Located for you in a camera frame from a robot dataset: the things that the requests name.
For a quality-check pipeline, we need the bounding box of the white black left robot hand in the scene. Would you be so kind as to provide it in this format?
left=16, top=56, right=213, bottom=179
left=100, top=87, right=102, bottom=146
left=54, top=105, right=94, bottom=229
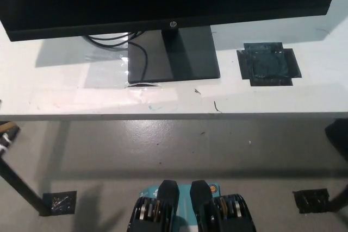
left=0, top=127, right=20, bottom=153

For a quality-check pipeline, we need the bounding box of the black ribbed left robot body block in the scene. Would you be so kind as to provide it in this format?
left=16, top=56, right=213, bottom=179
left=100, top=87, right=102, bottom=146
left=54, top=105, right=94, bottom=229
left=127, top=179, right=181, bottom=232

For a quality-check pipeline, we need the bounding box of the black ribbed robot body block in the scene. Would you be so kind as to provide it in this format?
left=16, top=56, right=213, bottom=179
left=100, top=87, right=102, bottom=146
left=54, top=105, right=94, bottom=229
left=127, top=179, right=181, bottom=232
left=190, top=179, right=258, bottom=232

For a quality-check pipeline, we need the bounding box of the black monitor stand base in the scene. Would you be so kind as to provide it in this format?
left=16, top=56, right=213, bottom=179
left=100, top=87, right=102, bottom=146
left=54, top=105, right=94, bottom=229
left=127, top=24, right=221, bottom=84

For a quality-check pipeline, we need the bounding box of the black ribbed right robot body block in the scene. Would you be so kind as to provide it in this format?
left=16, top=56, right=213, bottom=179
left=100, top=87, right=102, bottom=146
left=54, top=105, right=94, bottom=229
left=190, top=179, right=258, bottom=232

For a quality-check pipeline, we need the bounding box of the brown wooden object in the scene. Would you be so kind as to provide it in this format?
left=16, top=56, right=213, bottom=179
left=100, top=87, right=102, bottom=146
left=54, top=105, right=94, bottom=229
left=0, top=122, right=16, bottom=134

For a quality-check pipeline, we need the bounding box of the clear plastic tape sheet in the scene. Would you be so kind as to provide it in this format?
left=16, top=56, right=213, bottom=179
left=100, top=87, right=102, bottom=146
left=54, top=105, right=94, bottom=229
left=83, top=51, right=130, bottom=89

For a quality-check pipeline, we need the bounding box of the black tape patch on table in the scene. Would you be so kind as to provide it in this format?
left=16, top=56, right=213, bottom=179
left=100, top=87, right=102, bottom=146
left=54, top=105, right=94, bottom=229
left=235, top=41, right=303, bottom=87

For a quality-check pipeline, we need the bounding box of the black bulky floor object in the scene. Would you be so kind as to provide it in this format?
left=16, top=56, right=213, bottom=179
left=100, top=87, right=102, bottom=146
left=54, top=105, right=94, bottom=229
left=324, top=118, right=348, bottom=160

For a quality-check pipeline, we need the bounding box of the black monitor cable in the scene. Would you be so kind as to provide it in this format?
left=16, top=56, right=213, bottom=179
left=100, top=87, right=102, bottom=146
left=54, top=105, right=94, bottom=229
left=86, top=30, right=149, bottom=82

